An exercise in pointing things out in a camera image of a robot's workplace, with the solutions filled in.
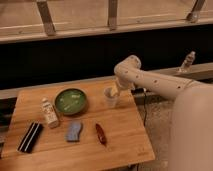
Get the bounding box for translucent white cup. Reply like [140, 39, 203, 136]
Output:
[104, 87, 119, 108]

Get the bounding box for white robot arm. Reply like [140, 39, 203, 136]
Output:
[114, 55, 213, 171]

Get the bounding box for wooden table board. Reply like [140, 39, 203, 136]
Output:
[0, 79, 155, 171]

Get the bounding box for blue sponge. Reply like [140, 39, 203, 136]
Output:
[66, 121, 83, 142]

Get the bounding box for small white bottle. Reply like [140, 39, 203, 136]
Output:
[42, 98, 59, 128]

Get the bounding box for small figurine on ledge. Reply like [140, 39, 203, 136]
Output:
[178, 51, 196, 73]

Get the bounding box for black white striped block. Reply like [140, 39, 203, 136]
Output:
[18, 122, 43, 153]

